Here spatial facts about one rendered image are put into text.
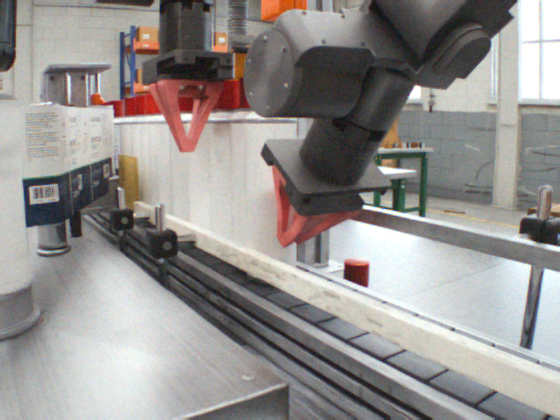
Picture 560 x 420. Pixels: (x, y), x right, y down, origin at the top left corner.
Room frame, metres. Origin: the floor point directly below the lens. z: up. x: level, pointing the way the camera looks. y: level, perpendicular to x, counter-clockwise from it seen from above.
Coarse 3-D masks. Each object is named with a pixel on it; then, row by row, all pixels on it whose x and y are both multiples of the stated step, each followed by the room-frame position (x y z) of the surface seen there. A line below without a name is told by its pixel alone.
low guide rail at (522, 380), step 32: (192, 224) 0.57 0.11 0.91; (224, 256) 0.49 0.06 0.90; (256, 256) 0.44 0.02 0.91; (288, 288) 0.39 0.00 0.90; (320, 288) 0.36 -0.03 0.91; (352, 320) 0.32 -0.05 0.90; (384, 320) 0.30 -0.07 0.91; (416, 320) 0.28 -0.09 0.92; (416, 352) 0.27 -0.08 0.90; (448, 352) 0.25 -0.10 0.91; (480, 352) 0.24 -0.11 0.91; (512, 384) 0.22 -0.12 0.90; (544, 384) 0.20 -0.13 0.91
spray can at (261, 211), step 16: (256, 128) 0.46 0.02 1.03; (272, 128) 0.46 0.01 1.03; (288, 128) 0.46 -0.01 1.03; (256, 144) 0.46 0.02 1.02; (256, 160) 0.46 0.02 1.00; (256, 176) 0.46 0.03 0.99; (272, 176) 0.46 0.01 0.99; (256, 192) 0.46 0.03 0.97; (272, 192) 0.46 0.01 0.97; (256, 208) 0.46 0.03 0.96; (272, 208) 0.46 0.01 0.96; (256, 224) 0.46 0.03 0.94; (272, 224) 0.46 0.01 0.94; (288, 224) 0.46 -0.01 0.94; (256, 240) 0.46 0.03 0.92; (272, 240) 0.46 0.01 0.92; (272, 256) 0.46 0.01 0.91; (288, 256) 0.46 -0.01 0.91
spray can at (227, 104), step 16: (224, 96) 0.56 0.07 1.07; (224, 112) 0.56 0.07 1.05; (208, 128) 0.56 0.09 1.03; (224, 128) 0.55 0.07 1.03; (208, 144) 0.57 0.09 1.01; (224, 144) 0.55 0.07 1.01; (224, 160) 0.55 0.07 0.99; (224, 176) 0.55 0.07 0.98; (224, 192) 0.55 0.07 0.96; (224, 208) 0.55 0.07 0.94; (224, 224) 0.55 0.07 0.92
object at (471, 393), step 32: (192, 256) 0.56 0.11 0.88; (256, 288) 0.45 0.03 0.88; (352, 288) 0.44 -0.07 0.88; (320, 320) 0.37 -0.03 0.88; (384, 352) 0.31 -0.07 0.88; (512, 352) 0.30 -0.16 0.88; (448, 384) 0.26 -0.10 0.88; (480, 384) 0.26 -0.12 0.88; (512, 416) 0.22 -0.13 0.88; (544, 416) 0.22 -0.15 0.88
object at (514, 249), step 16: (368, 208) 0.42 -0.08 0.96; (368, 224) 0.42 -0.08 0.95; (384, 224) 0.40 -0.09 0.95; (400, 224) 0.39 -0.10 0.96; (416, 224) 0.37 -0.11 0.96; (432, 224) 0.36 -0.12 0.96; (448, 224) 0.36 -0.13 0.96; (432, 240) 0.36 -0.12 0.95; (448, 240) 0.35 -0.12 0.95; (464, 240) 0.34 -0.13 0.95; (480, 240) 0.32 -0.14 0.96; (496, 240) 0.31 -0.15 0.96; (512, 240) 0.30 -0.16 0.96; (496, 256) 0.31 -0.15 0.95; (512, 256) 0.30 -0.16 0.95; (528, 256) 0.29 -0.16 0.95; (544, 256) 0.28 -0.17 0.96
